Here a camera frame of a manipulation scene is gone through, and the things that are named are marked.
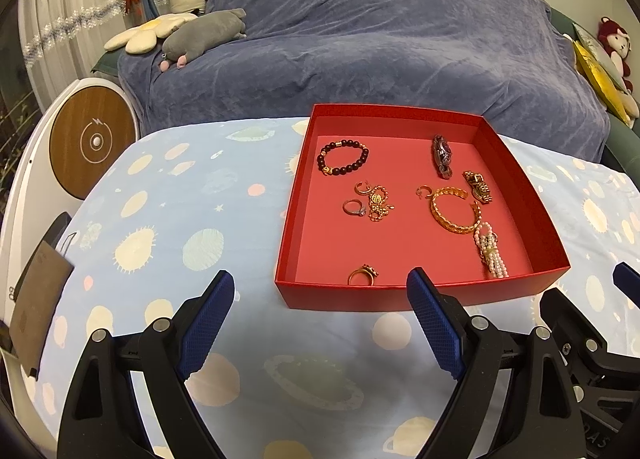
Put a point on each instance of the white round wooden-top table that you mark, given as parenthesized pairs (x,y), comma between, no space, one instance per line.
(92,139)

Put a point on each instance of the grey plush animal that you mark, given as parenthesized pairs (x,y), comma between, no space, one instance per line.
(200,34)

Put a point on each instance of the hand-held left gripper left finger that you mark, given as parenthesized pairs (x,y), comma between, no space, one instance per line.
(210,324)

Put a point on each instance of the white flower cushion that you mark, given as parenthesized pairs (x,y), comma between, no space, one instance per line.
(145,34)

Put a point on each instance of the blue covered sofa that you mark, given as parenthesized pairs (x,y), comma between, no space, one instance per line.
(375,39)

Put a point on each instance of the yellow cushion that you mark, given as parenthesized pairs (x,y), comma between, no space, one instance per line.
(600,79)

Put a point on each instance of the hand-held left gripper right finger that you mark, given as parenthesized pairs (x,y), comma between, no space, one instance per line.
(432,326)

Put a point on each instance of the green sofa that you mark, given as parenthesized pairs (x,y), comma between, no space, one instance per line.
(622,149)

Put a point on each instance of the red monkey plush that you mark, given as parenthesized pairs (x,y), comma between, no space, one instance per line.
(616,46)

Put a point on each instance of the gold hoop earring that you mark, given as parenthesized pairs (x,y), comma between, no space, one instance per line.
(361,186)
(424,191)

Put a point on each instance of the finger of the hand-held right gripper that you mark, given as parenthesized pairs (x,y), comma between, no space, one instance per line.
(631,286)
(590,354)

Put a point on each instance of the red cardboard box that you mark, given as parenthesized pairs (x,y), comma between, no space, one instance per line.
(410,244)

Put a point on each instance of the gold wristwatch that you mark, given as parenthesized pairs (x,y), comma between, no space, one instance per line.
(478,186)

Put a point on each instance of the dark metal wristwatch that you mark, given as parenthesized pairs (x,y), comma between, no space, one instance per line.
(443,154)

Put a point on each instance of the brown paper bag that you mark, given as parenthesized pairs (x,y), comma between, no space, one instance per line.
(40,299)

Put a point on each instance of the white sheer curtain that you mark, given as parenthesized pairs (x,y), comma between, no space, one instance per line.
(70,24)

